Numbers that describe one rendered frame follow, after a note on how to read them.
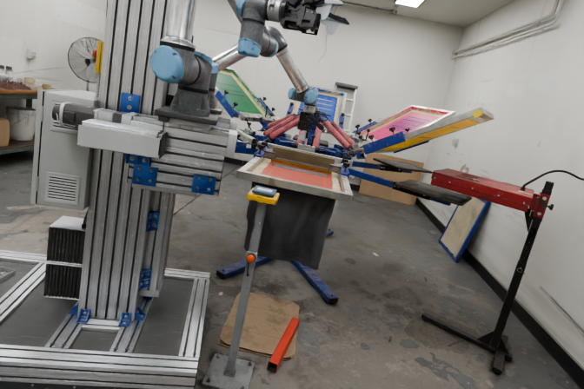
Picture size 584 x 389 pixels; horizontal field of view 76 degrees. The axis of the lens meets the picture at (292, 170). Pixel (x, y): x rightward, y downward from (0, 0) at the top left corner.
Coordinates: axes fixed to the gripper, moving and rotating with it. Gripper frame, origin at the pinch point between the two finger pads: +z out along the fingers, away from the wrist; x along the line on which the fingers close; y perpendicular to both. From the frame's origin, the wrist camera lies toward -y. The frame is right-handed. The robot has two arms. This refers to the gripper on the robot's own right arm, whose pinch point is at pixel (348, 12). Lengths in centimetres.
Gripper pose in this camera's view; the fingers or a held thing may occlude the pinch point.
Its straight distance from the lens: 123.3
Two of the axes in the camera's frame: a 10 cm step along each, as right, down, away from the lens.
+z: 9.4, 2.4, -2.5
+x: -2.6, 0.0, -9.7
